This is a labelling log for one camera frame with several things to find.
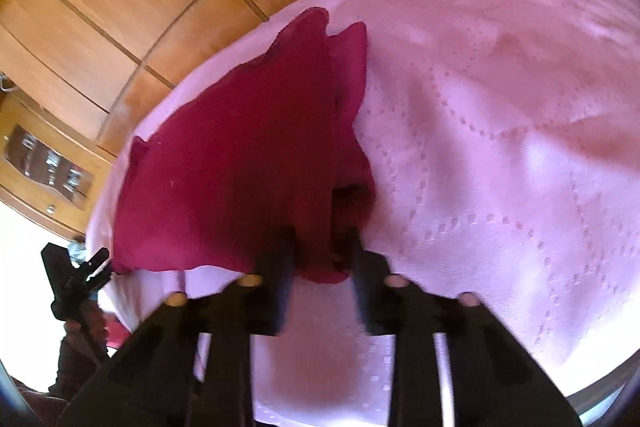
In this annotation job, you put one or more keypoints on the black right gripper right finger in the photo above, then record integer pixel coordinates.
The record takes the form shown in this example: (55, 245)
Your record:
(454, 362)

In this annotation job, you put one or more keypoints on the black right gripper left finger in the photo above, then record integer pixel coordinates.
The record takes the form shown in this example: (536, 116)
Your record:
(189, 363)

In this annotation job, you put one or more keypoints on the crimson red small garment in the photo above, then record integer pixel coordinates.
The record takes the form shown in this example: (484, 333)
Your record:
(269, 147)

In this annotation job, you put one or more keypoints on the brown jacket left forearm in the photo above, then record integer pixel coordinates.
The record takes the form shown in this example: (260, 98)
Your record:
(76, 364)

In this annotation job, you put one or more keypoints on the person's left hand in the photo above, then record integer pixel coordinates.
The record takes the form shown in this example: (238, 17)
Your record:
(96, 323)

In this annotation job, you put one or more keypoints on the wooden glass door cabinet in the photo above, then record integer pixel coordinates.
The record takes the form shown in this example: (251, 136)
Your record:
(49, 173)

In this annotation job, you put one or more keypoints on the pink bed cover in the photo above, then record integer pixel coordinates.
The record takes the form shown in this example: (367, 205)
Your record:
(503, 137)

